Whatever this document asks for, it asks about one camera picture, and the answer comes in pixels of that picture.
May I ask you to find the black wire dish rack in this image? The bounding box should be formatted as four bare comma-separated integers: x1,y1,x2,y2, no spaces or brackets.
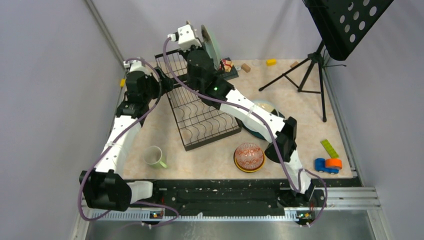
154,49,242,151

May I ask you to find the light green flower plate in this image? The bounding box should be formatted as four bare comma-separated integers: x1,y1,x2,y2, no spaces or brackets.
201,24,222,70

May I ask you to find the cream floral plate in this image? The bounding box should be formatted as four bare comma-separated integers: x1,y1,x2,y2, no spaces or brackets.
256,102,275,113

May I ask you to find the dark teal square plate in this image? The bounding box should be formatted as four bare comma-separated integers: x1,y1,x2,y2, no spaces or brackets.
241,109,286,140

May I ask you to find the white plate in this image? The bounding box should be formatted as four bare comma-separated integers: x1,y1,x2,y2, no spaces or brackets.
240,98,284,137

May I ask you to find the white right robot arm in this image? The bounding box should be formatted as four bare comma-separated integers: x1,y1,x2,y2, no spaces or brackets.
162,23,315,206

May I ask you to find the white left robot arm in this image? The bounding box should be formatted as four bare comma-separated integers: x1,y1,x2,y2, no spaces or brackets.
79,58,173,212

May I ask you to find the green white mug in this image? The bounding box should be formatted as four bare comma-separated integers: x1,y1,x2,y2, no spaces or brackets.
142,145,168,169

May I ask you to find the small wooden block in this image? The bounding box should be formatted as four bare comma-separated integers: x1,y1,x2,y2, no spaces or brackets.
240,63,251,73

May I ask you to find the clear round lid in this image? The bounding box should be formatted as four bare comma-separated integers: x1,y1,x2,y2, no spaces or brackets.
252,59,262,67

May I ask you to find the yellow lego block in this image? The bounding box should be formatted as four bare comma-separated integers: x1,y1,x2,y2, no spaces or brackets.
265,58,277,67

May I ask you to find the red patterned bowl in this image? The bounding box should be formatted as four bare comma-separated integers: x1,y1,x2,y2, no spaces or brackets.
233,142,266,169

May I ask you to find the yellow bowl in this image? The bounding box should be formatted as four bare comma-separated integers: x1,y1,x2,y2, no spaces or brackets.
234,159,266,173

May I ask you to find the brown wooden block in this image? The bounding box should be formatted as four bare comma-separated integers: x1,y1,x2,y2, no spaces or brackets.
290,61,299,69

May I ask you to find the green lego brick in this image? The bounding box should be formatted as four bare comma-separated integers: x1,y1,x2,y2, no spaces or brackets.
320,139,340,159

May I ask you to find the blue toy car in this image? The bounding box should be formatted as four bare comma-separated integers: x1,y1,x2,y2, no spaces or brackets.
314,158,339,175

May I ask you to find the black music stand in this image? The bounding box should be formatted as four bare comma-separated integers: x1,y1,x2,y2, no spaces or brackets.
259,0,392,122

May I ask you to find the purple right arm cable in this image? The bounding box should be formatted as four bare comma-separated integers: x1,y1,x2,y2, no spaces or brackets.
162,35,329,228

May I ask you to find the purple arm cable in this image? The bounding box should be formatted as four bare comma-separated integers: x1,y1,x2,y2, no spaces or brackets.
76,57,180,229
162,35,329,228

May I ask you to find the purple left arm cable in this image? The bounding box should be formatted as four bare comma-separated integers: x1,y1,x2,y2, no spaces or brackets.
76,57,180,229

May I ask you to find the yellow block on rail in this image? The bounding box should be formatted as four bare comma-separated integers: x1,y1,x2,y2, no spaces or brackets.
120,78,126,88

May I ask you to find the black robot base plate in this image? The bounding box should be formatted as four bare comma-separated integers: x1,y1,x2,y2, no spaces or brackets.
146,179,325,217

